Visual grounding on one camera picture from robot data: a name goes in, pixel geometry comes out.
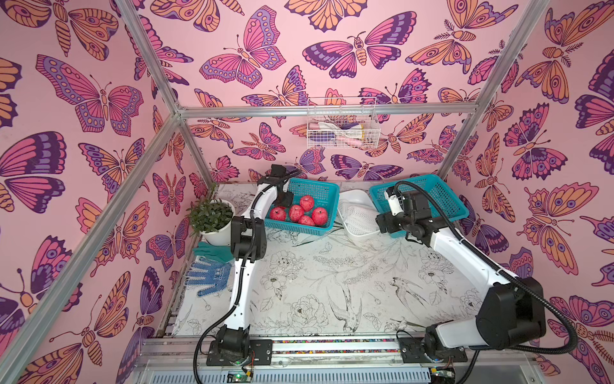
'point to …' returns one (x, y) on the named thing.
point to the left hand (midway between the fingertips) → (287, 199)
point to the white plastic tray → (357, 213)
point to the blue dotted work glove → (205, 272)
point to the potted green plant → (212, 218)
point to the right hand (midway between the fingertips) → (391, 213)
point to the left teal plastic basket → (325, 195)
